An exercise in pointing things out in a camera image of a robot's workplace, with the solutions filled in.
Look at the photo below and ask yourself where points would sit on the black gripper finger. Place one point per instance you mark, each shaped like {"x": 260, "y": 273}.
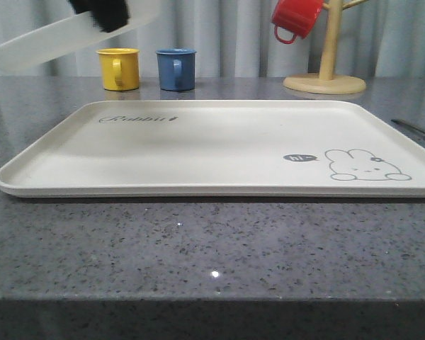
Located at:
{"x": 110, "y": 15}

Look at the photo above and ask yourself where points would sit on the white round plate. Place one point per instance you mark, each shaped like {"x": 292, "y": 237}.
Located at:
{"x": 66, "y": 36}

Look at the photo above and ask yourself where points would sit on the yellow enamel mug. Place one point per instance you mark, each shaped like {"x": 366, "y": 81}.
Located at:
{"x": 119, "y": 68}

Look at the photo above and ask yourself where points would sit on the blue enamel mug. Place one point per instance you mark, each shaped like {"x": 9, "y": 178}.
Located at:
{"x": 176, "y": 69}

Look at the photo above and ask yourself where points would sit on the cream rabbit serving tray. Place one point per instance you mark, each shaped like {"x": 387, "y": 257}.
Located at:
{"x": 220, "y": 148}

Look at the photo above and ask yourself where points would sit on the red enamel mug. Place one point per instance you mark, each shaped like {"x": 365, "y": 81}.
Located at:
{"x": 295, "y": 16}

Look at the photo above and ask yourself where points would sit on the wooden mug tree stand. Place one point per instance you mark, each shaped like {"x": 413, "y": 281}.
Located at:
{"x": 326, "y": 81}

